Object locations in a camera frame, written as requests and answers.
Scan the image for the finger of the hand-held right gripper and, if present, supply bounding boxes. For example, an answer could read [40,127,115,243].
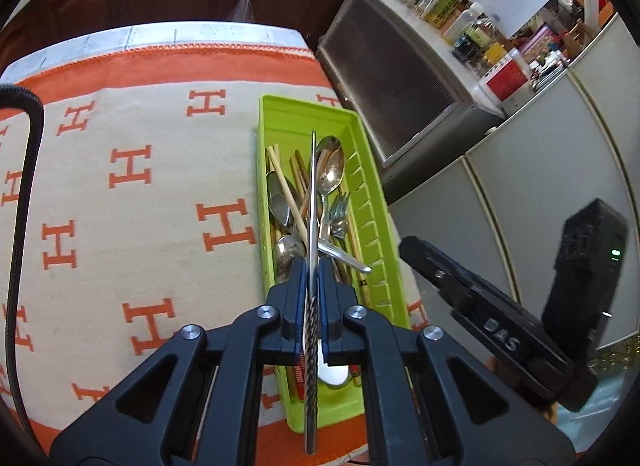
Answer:
[399,235,503,319]

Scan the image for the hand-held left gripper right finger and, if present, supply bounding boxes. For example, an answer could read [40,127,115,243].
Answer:
[317,257,576,466]

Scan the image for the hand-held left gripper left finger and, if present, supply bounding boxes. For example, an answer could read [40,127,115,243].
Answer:
[50,257,308,466]

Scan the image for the small thin-handled metal spoon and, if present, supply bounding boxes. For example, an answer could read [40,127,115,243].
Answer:
[274,235,373,283]

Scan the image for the white ceramic spoon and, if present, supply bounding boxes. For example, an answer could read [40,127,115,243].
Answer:
[317,361,350,388]

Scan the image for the cream chopstick red banded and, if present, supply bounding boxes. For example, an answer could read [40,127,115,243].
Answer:
[266,145,310,244]
[294,353,307,402]

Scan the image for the metal fork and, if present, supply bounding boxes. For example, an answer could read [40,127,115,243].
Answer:
[327,192,352,241]

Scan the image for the brown-handled metal spoon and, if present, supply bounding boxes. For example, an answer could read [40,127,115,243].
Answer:
[266,172,295,267]

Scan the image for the twisted metal chopstick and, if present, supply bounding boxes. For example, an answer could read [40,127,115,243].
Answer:
[301,128,322,456]

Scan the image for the metal table spoon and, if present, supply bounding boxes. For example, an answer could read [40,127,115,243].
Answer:
[316,143,347,244]

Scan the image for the dark brown chopstick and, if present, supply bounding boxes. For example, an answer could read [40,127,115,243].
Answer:
[292,150,312,207]

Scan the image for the green plastic tray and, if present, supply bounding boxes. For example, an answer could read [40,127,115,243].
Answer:
[256,93,415,434]

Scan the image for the red white container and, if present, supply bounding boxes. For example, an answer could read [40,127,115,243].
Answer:
[477,53,531,106]

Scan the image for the dark glass bottle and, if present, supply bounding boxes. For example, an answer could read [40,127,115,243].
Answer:
[452,36,476,61]

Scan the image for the clear oil bottle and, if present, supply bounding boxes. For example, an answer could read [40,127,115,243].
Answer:
[457,18,501,64]

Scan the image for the orange patterned blanket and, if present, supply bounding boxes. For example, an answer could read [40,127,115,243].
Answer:
[0,43,426,452]

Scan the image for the white plastic bottle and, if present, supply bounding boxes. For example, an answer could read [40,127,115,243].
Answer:
[442,2,485,46]

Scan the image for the pink patterned box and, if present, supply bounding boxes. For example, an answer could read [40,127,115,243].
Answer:
[520,26,561,59]

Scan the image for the green yellow box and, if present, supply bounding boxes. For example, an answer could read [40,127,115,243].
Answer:
[425,0,463,29]

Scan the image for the black cable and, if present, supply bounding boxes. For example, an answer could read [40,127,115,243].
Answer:
[0,84,47,439]

